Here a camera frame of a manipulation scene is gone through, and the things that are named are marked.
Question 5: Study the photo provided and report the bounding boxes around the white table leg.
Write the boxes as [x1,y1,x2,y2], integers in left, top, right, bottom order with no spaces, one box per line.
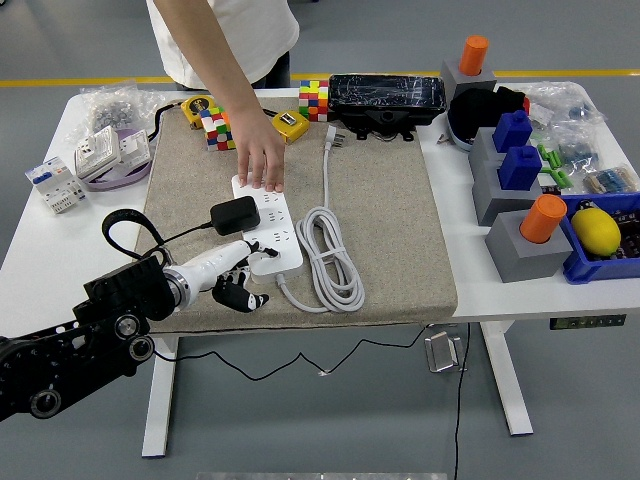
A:
[141,335,180,459]
[479,319,534,436]

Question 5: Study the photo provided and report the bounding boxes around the person's right hand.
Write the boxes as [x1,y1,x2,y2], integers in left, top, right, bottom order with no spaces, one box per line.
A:
[234,107,287,194]

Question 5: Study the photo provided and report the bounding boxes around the clear bag of parts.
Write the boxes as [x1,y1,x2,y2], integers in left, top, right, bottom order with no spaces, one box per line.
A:
[519,79,610,132]

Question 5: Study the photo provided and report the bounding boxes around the black hanging cable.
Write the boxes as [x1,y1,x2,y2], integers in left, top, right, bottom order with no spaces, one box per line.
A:
[452,322,472,480]

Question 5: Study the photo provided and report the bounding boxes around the grey socket block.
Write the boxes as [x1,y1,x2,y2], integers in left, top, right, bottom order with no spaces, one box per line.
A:
[468,127,506,174]
[470,159,544,227]
[483,209,574,284]
[440,58,497,101]

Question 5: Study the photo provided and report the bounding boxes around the black desk control panel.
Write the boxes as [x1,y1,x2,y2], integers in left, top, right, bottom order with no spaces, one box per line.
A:
[548,313,627,331]

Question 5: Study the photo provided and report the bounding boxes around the dark circuit board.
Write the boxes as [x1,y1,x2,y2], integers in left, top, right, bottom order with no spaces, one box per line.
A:
[599,207,640,261]

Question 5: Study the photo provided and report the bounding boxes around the white blue circuit breaker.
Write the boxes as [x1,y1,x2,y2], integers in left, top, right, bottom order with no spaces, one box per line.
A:
[24,155,91,215]

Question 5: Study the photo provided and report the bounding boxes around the clear bag blue components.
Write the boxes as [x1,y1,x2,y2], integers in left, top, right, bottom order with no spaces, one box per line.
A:
[549,124,601,169]

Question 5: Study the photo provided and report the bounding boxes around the black cracked case device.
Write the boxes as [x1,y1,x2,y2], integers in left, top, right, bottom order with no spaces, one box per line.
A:
[329,73,448,142]

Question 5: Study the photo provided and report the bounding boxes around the green plastic clip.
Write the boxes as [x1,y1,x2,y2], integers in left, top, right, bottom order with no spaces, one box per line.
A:
[538,167,571,189]
[535,143,561,169]

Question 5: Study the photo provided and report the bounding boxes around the yellow tape measure silver clip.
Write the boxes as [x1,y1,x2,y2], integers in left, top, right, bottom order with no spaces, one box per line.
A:
[271,110,311,145]

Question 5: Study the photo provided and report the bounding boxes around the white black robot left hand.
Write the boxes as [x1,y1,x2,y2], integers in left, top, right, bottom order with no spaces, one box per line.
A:
[172,238,282,314]

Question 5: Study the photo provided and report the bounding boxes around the white power strip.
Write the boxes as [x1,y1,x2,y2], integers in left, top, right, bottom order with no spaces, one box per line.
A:
[230,173,304,285]

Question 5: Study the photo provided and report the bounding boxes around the clear bag of resistors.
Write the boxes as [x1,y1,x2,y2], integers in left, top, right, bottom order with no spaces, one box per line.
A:
[581,163,640,195]

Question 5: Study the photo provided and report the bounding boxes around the blue square peg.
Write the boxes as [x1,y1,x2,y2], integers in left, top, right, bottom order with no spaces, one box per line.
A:
[496,145,543,191]
[492,109,533,154]

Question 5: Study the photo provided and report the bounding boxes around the white wall socket panel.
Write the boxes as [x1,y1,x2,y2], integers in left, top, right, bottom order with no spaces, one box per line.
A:
[114,130,152,169]
[73,124,123,182]

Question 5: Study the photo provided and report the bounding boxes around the grey-brown fabric mat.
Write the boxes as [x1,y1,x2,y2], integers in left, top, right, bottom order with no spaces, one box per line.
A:
[121,97,459,334]

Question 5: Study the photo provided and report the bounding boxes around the multicolour puzzle cube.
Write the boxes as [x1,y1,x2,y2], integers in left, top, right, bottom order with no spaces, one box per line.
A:
[198,105,236,152]
[298,78,331,122]

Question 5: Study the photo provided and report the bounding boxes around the yellow lemon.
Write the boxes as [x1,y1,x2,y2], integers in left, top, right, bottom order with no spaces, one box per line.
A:
[570,207,622,259]

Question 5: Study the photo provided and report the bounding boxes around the orange cylinder peg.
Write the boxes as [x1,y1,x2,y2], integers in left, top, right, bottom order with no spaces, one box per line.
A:
[518,193,568,245]
[458,34,490,77]

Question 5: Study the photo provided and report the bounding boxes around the person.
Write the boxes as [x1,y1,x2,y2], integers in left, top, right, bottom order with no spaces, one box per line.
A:
[145,0,301,91]

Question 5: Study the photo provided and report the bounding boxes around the white power strip cable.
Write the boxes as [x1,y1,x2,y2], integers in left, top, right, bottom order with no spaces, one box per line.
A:
[273,124,365,314]

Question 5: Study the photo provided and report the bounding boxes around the thin black plug cord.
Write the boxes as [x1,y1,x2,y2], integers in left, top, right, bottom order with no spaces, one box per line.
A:
[149,222,439,382]

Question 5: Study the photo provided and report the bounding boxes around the blue plastic bin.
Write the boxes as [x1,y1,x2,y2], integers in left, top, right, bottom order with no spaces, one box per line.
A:
[558,190,640,285]

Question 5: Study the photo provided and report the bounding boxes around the yellow tape measure black label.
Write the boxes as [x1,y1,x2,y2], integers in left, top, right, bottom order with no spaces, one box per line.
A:
[179,94,217,132]

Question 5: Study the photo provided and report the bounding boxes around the silver metal bracket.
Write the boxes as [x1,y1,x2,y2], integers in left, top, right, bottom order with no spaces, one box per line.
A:
[423,329,466,374]

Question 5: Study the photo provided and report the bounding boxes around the black fabric bundle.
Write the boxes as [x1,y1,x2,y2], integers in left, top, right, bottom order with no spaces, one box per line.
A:
[446,85,530,153]

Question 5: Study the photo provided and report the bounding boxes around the black plug adapter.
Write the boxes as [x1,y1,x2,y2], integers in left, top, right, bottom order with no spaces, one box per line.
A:
[209,195,261,237]

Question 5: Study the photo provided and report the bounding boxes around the black tape measure strap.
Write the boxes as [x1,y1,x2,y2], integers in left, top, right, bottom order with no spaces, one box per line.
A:
[148,101,184,142]

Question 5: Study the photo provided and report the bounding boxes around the clear bag metal parts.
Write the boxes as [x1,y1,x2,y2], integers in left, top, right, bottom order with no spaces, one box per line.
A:
[62,83,169,146]

